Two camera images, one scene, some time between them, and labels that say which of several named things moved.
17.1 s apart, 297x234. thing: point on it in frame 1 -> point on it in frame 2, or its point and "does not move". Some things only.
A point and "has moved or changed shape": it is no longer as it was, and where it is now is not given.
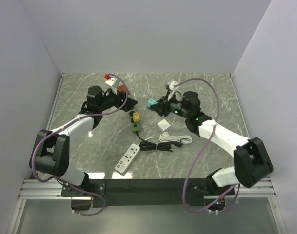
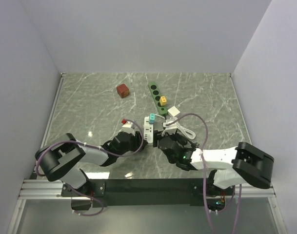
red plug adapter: x=121 y=87 does not move
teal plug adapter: x=151 y=102 -> x=151 y=119
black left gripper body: x=112 y=99 -> x=134 y=142
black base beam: x=145 y=192 does not move
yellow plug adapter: x=135 y=117 has moved or changed shape
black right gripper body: x=175 y=107 -> x=173 y=136
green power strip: x=136 y=126 -> x=155 y=94
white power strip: x=127 y=160 -> x=148 y=130
